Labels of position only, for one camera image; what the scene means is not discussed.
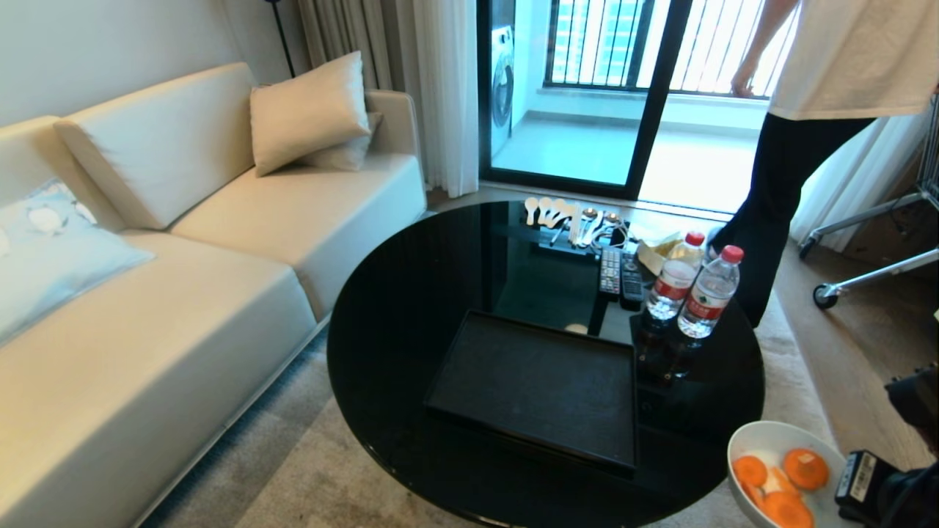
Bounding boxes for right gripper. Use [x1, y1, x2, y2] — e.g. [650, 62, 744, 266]
[835, 448, 909, 528]

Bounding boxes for white bowl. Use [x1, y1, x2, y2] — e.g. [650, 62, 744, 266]
[727, 420, 853, 528]

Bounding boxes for black rectangular tray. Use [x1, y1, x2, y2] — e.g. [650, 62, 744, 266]
[424, 309, 638, 479]

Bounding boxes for orange carrot slice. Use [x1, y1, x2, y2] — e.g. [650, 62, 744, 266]
[763, 491, 816, 528]
[783, 448, 830, 491]
[733, 455, 768, 488]

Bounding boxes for metal wheeled stand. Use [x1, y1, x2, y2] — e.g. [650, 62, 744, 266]
[798, 95, 939, 311]

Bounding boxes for clear water bottle red cap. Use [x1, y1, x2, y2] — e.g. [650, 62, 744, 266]
[645, 231, 706, 322]
[676, 245, 745, 340]

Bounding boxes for white sheer curtain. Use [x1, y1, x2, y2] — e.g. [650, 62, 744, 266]
[409, 0, 481, 199]
[789, 109, 932, 252]

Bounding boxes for black remote control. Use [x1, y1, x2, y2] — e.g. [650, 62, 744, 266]
[620, 253, 646, 311]

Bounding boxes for tan paper bag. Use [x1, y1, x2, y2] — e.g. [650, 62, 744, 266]
[635, 233, 687, 276]

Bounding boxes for grey remote control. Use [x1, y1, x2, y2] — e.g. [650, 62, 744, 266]
[599, 248, 624, 298]

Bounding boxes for person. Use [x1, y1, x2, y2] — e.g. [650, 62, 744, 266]
[707, 0, 939, 328]

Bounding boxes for round black glass table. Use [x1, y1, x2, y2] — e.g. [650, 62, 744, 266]
[326, 199, 766, 528]

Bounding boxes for black balcony railing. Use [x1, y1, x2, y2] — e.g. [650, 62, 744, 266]
[544, 0, 802, 100]

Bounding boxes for white washing machine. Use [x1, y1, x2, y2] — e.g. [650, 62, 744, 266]
[489, 25, 516, 159]

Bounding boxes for grey rug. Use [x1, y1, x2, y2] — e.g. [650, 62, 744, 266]
[139, 290, 918, 528]

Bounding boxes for small beige throw pillow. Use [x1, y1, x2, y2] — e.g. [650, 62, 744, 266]
[296, 111, 384, 173]

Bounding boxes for cream leather sofa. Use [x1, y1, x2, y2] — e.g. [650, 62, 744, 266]
[0, 62, 428, 528]

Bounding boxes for large beige throw pillow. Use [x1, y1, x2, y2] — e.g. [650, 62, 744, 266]
[249, 51, 372, 177]

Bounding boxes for beige curtain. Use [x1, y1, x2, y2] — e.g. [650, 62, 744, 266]
[297, 0, 413, 93]

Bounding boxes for black floor lamp pole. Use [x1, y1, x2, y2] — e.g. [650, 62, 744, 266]
[265, 0, 297, 78]

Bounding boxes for light blue printed pillow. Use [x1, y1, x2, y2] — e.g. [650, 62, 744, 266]
[0, 178, 156, 345]

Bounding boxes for black sliding door frame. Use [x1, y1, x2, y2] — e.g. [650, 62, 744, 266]
[477, 0, 695, 201]

